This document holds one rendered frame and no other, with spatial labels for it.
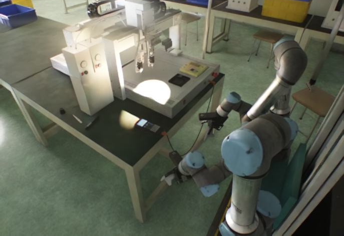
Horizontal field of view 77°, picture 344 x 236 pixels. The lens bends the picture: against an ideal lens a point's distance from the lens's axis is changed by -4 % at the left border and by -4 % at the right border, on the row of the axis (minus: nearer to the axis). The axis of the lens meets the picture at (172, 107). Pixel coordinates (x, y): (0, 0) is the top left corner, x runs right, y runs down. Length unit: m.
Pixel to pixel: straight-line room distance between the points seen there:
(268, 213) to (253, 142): 0.43
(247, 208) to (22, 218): 1.85
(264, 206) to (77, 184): 1.67
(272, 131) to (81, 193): 1.81
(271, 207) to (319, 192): 0.19
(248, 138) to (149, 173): 1.64
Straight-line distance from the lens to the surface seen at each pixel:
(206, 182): 0.98
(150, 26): 1.57
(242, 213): 0.84
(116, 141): 1.43
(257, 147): 0.61
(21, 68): 2.57
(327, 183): 0.99
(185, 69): 1.80
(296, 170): 1.18
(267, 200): 1.02
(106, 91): 1.66
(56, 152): 2.58
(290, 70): 1.12
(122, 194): 2.09
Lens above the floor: 1.78
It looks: 39 degrees down
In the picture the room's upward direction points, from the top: straight up
